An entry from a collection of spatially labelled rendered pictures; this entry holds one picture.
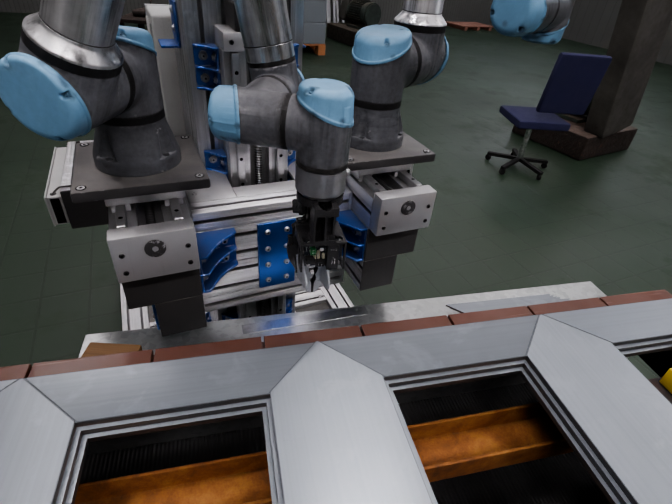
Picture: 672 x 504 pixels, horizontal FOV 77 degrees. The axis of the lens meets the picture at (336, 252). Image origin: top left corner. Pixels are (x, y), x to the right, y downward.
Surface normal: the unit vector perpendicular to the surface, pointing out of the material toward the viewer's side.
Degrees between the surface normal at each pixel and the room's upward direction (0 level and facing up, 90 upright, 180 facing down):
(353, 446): 0
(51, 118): 97
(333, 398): 0
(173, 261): 90
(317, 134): 90
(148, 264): 90
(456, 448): 0
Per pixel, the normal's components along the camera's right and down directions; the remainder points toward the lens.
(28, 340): 0.07, -0.81
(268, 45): 0.20, 0.53
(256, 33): -0.23, 0.57
